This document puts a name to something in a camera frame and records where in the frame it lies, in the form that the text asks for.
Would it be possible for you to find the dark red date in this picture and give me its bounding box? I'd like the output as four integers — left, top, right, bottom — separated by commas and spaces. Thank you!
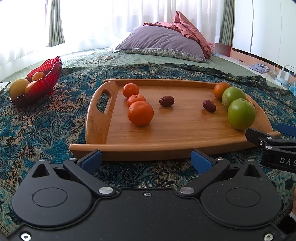
159, 96, 175, 107
203, 99, 216, 113

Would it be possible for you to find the large orange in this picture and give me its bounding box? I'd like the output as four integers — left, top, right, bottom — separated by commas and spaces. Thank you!
213, 82, 231, 100

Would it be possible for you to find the small tangerine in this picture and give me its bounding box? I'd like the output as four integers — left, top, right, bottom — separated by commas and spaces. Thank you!
126, 94, 146, 108
127, 101, 154, 126
122, 83, 139, 99

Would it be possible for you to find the near green apple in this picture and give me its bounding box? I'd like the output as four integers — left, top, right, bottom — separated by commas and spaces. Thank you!
227, 98, 256, 131

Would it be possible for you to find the green apple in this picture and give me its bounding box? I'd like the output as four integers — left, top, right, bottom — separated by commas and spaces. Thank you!
227, 98, 256, 131
221, 86, 246, 110

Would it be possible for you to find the far green apple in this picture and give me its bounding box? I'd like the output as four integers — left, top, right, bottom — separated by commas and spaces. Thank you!
221, 86, 246, 110

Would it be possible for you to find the blue paisley cloth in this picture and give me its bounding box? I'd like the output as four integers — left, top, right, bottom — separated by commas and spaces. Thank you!
1, 64, 295, 236

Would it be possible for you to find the lavender cloth on floor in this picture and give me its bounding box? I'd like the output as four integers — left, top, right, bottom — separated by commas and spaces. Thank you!
249, 63, 270, 74

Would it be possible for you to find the wooden serving tray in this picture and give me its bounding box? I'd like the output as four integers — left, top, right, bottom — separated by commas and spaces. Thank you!
69, 78, 282, 162

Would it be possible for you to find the red glass fruit bowl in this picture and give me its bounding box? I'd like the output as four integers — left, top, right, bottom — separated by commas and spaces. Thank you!
11, 56, 62, 108

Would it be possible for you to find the white wardrobe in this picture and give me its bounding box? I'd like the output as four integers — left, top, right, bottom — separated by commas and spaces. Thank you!
233, 1, 295, 67

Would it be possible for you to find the orange fruit in bowl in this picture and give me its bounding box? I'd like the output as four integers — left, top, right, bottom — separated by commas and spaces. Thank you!
32, 71, 45, 81

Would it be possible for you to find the yellow fruit in bowl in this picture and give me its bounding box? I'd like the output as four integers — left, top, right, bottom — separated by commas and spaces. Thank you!
9, 78, 30, 101

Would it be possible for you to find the green quilted bedspread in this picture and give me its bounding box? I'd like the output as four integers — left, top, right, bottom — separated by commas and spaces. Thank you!
1, 47, 283, 88

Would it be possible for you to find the grey right curtain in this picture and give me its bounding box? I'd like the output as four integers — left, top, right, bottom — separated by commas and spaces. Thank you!
219, 0, 234, 46

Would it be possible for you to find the grey curtain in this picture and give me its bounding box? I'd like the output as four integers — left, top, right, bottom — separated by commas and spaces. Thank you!
219, 0, 234, 46
49, 0, 65, 47

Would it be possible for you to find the grey middle curtain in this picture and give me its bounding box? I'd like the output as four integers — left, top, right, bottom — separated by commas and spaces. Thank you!
49, 0, 65, 47

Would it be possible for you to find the purple pillow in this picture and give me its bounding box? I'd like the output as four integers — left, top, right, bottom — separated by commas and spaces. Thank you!
115, 26, 207, 63

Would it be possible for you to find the pink blanket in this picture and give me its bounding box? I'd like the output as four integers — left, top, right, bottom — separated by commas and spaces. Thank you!
143, 11, 215, 59

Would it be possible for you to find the white sheer curtain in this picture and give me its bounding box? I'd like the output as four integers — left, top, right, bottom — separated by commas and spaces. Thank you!
1, 1, 224, 79

